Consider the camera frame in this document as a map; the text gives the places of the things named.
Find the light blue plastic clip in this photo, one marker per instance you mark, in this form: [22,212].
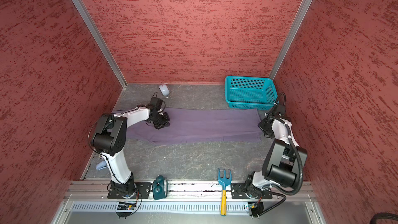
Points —
[102,165]

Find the right corner aluminium profile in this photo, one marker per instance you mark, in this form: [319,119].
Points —
[297,21]

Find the teal alarm clock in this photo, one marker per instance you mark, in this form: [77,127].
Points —
[160,188]

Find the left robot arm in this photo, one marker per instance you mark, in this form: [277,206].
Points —
[108,141]

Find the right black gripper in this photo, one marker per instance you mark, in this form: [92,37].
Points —
[261,125]

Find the left small circuit board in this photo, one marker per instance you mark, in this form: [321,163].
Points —
[125,206]

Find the purple trousers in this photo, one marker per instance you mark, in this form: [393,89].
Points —
[189,126]

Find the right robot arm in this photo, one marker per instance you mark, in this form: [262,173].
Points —
[283,165]

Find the perforated metal strip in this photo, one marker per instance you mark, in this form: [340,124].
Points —
[233,208]

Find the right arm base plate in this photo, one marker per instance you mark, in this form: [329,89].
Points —
[242,191]

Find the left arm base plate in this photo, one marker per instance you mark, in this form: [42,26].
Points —
[139,190]

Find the left corner aluminium profile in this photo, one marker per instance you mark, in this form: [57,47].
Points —
[84,13]

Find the corner aluminium profile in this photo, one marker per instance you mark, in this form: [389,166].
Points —
[297,21]
[84,13]

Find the blue garden fork yellow handle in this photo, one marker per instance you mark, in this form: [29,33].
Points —
[224,181]

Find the small circuit board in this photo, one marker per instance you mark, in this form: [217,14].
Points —
[125,206]
[255,209]

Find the teal plastic basket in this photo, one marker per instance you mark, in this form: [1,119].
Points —
[250,92]

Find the right small circuit board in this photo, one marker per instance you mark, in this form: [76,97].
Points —
[255,209]

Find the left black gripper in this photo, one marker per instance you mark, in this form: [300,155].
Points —
[165,123]

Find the white egg-shaped timer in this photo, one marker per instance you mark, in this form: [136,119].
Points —
[164,90]

